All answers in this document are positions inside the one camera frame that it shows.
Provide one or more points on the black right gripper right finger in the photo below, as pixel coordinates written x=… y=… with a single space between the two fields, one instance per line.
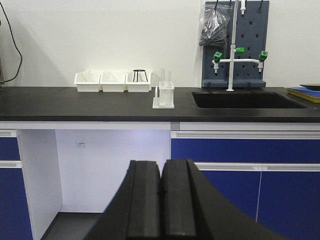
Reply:
x=193 y=209

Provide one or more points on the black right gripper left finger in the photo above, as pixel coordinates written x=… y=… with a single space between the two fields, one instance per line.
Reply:
x=134 y=211

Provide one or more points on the white test tube rack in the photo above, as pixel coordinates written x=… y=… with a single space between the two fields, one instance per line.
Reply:
x=164 y=96

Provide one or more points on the blue-grey pegboard drying rack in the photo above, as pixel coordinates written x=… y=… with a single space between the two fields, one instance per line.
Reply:
x=251 y=33

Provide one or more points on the blue cabinet drawer front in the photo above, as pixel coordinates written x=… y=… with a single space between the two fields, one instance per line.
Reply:
x=263 y=147

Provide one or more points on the blue cabinet door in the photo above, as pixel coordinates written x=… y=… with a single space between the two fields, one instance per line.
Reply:
x=284 y=197

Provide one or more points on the black sink basin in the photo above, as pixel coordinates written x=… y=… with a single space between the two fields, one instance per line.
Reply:
x=265 y=100

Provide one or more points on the left blue cabinet front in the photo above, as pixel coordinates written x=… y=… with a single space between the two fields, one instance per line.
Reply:
x=15 y=221

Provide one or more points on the right white plastic bin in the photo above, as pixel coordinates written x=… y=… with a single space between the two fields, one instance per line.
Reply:
x=138 y=87

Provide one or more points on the white plastic bin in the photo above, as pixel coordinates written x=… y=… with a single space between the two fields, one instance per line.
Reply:
x=88 y=81
x=138 y=87
x=113 y=81

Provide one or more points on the middle white plastic bin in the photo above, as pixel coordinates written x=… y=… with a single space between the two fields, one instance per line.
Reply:
x=113 y=81

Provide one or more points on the left white plastic bin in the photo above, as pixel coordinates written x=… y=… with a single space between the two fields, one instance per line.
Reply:
x=88 y=81

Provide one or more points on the white lab faucet green knobs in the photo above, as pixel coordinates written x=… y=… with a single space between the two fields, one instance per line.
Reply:
x=237 y=50

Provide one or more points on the blue tray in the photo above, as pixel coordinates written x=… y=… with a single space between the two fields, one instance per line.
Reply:
x=302 y=91

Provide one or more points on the yellow tray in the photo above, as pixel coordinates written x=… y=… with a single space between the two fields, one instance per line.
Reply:
x=314 y=100

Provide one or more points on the black dish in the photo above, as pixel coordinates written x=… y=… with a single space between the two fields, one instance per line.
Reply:
x=312 y=87

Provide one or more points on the plastic bag of black pegs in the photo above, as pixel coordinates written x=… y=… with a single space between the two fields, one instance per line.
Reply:
x=214 y=23

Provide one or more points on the black wire tripod stand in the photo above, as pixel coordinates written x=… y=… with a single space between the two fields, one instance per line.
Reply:
x=140 y=75

